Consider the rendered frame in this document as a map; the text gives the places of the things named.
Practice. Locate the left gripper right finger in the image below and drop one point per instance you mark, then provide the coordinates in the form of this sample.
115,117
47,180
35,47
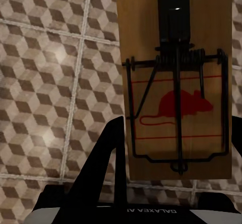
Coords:
237,133

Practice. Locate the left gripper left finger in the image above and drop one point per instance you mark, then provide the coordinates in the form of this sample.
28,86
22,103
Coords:
80,205

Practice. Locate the mousetrap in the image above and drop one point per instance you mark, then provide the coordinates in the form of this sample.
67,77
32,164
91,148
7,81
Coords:
176,58

